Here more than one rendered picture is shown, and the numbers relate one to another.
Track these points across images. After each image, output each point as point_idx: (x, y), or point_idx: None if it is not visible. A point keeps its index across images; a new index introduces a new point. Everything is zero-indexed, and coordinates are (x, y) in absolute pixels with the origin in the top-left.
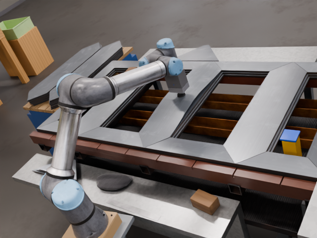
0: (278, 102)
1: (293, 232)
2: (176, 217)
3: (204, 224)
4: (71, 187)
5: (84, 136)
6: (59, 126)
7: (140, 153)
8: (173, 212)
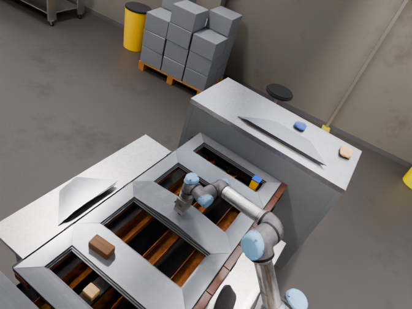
0: (216, 173)
1: None
2: None
3: (274, 247)
4: (296, 292)
5: (191, 306)
6: (273, 274)
7: (232, 258)
8: None
